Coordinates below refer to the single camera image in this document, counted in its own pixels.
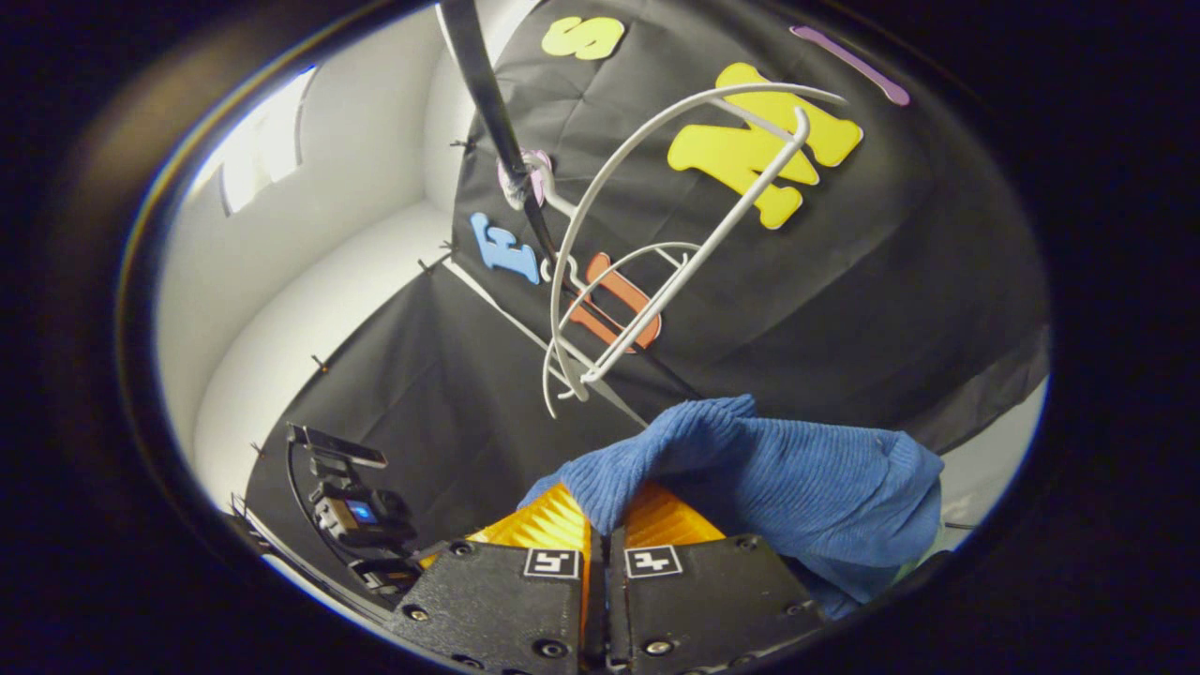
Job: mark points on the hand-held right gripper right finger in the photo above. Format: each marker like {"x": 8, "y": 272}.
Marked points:
{"x": 703, "y": 600}

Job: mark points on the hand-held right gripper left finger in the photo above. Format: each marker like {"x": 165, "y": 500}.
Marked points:
{"x": 487, "y": 605}

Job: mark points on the white hanger with wrapped hook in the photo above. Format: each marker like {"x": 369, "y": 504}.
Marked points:
{"x": 694, "y": 253}

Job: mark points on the plain white hanger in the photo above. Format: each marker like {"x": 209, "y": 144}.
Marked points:
{"x": 675, "y": 246}

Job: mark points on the black clothes rack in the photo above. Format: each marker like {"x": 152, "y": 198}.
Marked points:
{"x": 483, "y": 84}

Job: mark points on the large ceiling light panel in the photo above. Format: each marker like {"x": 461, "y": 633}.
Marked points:
{"x": 267, "y": 141}

